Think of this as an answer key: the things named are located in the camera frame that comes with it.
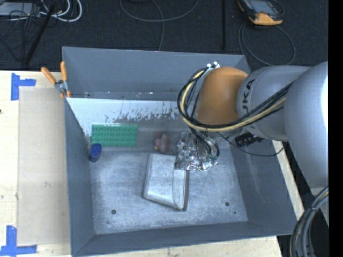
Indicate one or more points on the grey metal bin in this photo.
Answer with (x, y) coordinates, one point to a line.
(118, 186)

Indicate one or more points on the pale wood flat board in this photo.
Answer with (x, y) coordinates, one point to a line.
(40, 157)

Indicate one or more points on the blue small cylinder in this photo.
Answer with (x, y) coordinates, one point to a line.
(95, 152)

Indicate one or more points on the red-brown small toy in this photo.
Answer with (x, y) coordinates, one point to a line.
(162, 143)

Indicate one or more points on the green studded flat plate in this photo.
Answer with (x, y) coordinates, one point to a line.
(113, 135)

